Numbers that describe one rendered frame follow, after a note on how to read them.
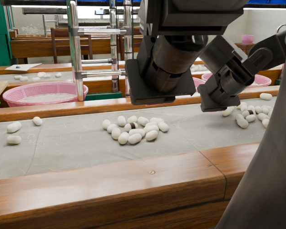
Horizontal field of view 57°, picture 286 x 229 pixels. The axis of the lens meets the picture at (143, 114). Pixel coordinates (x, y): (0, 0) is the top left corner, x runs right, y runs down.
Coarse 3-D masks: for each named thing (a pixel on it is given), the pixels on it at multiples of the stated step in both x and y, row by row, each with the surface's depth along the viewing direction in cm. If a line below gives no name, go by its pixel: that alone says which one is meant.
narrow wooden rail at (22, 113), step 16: (176, 96) 83; (192, 96) 83; (240, 96) 88; (256, 96) 90; (272, 96) 92; (0, 112) 69; (16, 112) 70; (32, 112) 71; (48, 112) 72; (64, 112) 73; (80, 112) 74; (96, 112) 76
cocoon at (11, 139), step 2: (8, 136) 57; (10, 136) 57; (12, 136) 57; (14, 136) 57; (16, 136) 57; (18, 136) 57; (8, 138) 57; (10, 138) 57; (12, 138) 57; (14, 138) 57; (16, 138) 57; (18, 138) 57; (20, 138) 57; (6, 140) 57; (8, 140) 57; (10, 140) 57; (12, 140) 57; (14, 140) 57; (16, 140) 57; (18, 140) 57; (20, 140) 57; (8, 142) 57; (10, 142) 57; (12, 142) 57; (14, 142) 57; (16, 142) 57; (18, 142) 57
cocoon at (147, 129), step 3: (147, 126) 61; (150, 126) 61; (153, 126) 61; (156, 126) 62; (144, 129) 61; (147, 129) 60; (150, 129) 61; (153, 129) 61; (156, 129) 61; (147, 132) 60
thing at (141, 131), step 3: (132, 129) 60; (135, 129) 60; (138, 129) 60; (141, 129) 60; (129, 132) 60; (132, 132) 59; (135, 132) 59; (138, 132) 59; (141, 132) 59; (144, 132) 60; (129, 135) 60; (141, 135) 59
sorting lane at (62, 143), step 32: (0, 128) 66; (32, 128) 66; (64, 128) 66; (96, 128) 66; (192, 128) 66; (224, 128) 66; (256, 128) 66; (0, 160) 51; (32, 160) 51; (64, 160) 51; (96, 160) 51; (128, 160) 51
